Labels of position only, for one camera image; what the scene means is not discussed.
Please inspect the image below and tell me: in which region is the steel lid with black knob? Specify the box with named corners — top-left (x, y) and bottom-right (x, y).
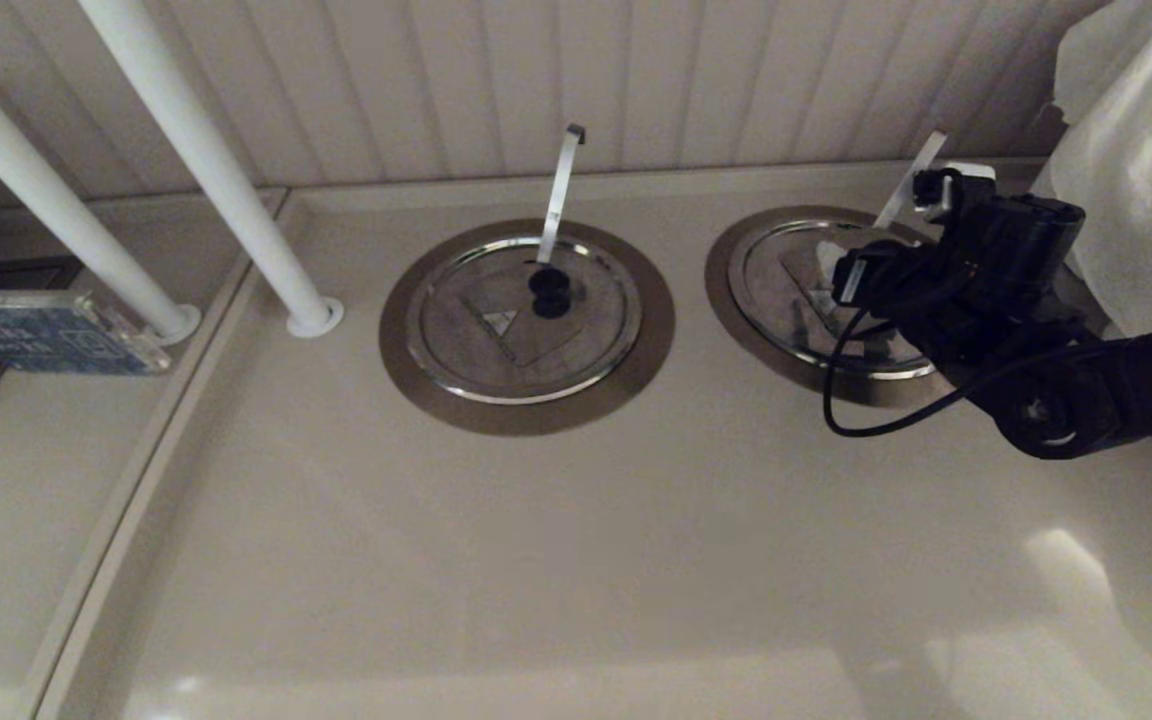
top-left (731, 218), bottom-right (937, 381)
top-left (406, 235), bottom-right (644, 406)

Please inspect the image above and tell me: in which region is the brown round well rim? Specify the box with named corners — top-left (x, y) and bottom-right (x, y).
top-left (704, 205), bottom-right (997, 409)
top-left (380, 218), bottom-right (677, 437)

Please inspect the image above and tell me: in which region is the white slanted pole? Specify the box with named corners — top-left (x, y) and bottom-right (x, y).
top-left (78, 0), bottom-right (345, 338)
top-left (0, 30), bottom-right (203, 346)

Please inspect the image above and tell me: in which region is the blue sign in acrylic holder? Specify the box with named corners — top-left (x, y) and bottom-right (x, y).
top-left (0, 290), bottom-right (175, 376)

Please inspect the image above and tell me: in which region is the black camera cable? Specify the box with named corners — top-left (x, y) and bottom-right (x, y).
top-left (821, 165), bottom-right (1152, 439)

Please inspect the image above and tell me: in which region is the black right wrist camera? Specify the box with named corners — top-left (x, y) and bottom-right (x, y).
top-left (951, 193), bottom-right (1087, 291)

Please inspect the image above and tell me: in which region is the left steel ladle handle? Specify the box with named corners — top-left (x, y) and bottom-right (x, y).
top-left (536, 124), bottom-right (587, 266)

